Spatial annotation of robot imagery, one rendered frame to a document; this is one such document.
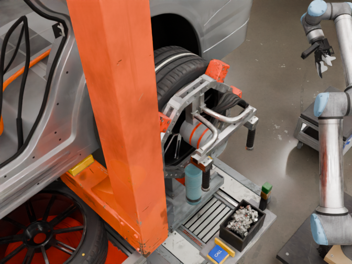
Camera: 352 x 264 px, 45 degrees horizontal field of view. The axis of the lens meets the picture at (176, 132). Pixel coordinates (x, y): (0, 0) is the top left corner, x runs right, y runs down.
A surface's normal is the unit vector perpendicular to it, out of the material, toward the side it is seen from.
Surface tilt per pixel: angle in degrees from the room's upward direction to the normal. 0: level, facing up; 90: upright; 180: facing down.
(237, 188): 0
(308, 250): 0
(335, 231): 44
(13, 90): 10
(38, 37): 2
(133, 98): 90
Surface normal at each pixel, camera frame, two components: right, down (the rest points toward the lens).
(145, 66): 0.73, 0.49
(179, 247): -0.03, -0.68
